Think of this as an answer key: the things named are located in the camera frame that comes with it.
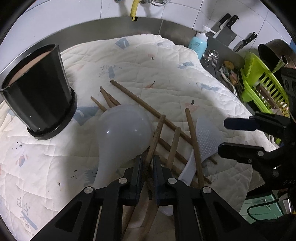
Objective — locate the long brown wooden chopstick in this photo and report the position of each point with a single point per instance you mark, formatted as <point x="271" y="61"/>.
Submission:
<point x="153" y="111"/>

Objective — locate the dark metal pot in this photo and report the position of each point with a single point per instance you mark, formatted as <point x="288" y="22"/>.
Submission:
<point x="271" y="53"/>

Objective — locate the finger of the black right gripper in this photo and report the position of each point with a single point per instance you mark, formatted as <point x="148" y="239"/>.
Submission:
<point x="257" y="157"/>
<point x="269" y="123"/>

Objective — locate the black handled kitchen knife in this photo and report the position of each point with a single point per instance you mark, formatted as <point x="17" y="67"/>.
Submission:
<point x="245" y="42"/>
<point x="216" y="28"/>

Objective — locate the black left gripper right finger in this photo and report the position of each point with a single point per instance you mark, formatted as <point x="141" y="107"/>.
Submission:
<point x="170" y="191"/>

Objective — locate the white plastic ladle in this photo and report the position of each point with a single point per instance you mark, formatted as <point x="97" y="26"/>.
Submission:
<point x="123" y="133"/>

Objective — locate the blue soap pump bottle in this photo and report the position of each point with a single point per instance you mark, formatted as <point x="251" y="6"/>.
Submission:
<point x="198" y="43"/>

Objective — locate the steel cleaver black handle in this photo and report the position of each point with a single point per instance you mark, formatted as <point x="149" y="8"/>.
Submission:
<point x="226" y="35"/>

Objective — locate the white quilted cloth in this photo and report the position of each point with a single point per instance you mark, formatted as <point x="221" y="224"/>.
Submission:
<point x="40" y="177"/>

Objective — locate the white plastic rice paddle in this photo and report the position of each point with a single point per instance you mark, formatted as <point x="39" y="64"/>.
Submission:
<point x="209" y="138"/>

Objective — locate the black utensil holder cup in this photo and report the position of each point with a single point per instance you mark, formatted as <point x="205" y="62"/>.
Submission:
<point x="36" y="89"/>

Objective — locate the green plastic dish rack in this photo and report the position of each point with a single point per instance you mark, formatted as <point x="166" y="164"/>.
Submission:
<point x="262" y="87"/>

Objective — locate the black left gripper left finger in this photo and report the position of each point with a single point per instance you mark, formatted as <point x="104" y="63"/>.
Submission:
<point x="121" y="192"/>

